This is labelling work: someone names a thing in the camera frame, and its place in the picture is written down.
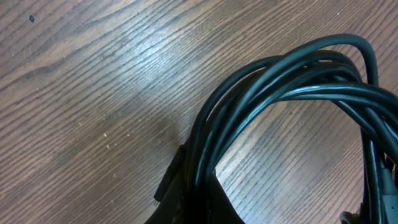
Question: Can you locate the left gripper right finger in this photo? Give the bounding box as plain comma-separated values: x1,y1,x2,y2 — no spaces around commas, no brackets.
211,171,244,224

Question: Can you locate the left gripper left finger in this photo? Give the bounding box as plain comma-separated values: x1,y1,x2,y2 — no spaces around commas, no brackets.
145,144,192,224

